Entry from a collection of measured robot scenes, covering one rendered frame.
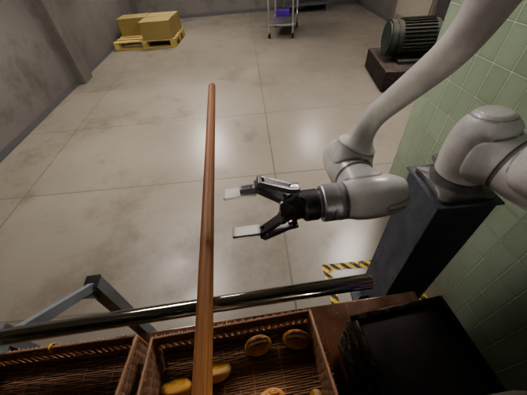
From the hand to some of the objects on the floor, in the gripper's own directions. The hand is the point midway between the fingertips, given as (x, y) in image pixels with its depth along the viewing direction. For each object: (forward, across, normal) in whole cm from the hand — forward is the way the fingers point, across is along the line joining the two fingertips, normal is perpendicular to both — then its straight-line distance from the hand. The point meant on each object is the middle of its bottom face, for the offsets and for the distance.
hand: (233, 215), depth 62 cm
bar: (+38, +120, -6) cm, 126 cm away
